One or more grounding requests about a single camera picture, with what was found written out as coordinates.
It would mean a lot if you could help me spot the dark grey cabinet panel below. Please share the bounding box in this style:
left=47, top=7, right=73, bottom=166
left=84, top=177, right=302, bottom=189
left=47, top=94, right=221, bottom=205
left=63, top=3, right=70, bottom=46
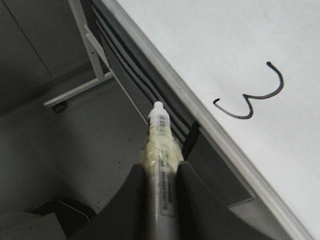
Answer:
left=182, top=134, right=255, bottom=207

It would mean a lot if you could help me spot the grey wheeled metal stand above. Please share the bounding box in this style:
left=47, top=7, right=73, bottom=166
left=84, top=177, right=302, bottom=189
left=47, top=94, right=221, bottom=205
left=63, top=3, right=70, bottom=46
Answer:
left=43, top=0, right=115, bottom=113

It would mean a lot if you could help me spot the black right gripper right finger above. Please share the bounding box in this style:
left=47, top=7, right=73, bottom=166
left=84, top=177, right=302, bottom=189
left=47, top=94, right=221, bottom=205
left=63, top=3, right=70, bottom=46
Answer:
left=176, top=161, right=289, bottom=240

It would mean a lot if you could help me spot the large white whiteboard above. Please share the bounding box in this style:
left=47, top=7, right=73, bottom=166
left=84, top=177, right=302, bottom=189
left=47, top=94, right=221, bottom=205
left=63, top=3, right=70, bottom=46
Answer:
left=102, top=0, right=320, bottom=240

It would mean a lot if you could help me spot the grey slatted shelf rack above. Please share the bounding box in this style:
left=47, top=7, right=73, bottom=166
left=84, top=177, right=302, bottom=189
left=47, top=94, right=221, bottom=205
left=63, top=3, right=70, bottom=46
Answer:
left=90, top=0, right=200, bottom=162

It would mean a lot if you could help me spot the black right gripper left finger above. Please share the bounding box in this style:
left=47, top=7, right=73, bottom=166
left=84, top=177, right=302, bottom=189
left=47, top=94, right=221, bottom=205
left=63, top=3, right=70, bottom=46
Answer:
left=70, top=163, right=147, bottom=240

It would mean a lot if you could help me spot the white black whiteboard marker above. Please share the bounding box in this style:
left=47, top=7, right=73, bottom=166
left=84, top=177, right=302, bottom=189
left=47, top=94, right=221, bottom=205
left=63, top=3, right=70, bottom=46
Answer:
left=142, top=101, right=181, bottom=240

